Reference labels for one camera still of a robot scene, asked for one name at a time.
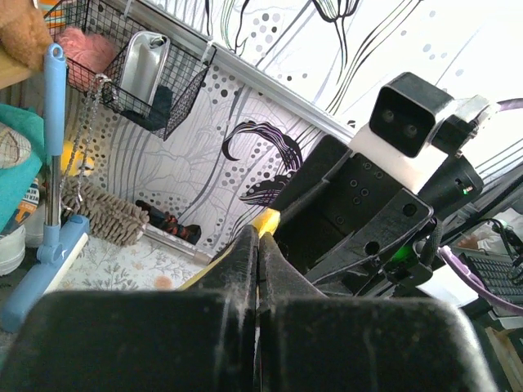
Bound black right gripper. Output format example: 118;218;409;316
270;136;433;294

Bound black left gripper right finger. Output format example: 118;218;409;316
258;234;497;391

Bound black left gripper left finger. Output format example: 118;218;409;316
0;223;260;392

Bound yellow plastic trash bag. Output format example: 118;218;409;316
178;208;280;291

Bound black orange patterned cloth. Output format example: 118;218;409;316
135;200;202;245

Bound black computer keyboard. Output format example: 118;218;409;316
458;250;522;306

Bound yellow plush duck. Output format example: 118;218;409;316
60;140;95;176

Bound teal folded cloth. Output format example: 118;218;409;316
1;104;46;230

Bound pink plush toy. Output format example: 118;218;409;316
57;27;118;74

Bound brown plush teddy bear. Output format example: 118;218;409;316
0;0;53;71

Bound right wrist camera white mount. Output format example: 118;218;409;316
349;72;499;194

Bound chenille mop with metal handle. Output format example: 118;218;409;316
60;176;194;247

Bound blue handled mop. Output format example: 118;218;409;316
1;43;89;333

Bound black wire basket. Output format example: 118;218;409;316
43;1;216;140

